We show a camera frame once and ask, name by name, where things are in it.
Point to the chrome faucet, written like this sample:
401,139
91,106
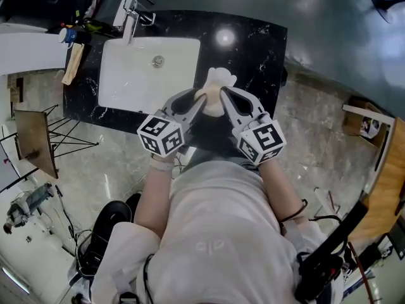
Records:
130,27

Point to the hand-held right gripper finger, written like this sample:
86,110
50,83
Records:
229,112
255,104

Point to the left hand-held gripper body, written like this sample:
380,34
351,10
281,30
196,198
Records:
161,135

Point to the white partition panel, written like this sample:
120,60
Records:
28,52

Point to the person's left forearm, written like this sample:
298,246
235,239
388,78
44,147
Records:
153,198

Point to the round table with black pedestal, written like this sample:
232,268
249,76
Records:
383,2

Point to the wooden board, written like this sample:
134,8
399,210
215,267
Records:
36,141

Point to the curved wooden table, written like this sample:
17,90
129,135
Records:
389,176

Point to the chrome sink drain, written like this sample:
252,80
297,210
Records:
158,60

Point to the whiteboard on stand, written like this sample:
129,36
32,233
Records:
4,166

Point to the white wristband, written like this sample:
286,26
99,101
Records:
163,166

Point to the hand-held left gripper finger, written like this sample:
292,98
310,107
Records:
171,104
194,111

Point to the black rigid bar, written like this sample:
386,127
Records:
335,242

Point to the white sink basin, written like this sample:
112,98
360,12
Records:
133,74

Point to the person's white shirt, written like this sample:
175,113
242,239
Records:
221,220

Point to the white and beige plastic piece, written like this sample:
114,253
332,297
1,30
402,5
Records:
221,74

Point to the beige plastic block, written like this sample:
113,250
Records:
212,96

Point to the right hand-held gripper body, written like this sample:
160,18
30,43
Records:
262,141

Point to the person's right forearm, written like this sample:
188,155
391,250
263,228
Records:
278,188

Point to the green bottle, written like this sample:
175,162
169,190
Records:
93,26

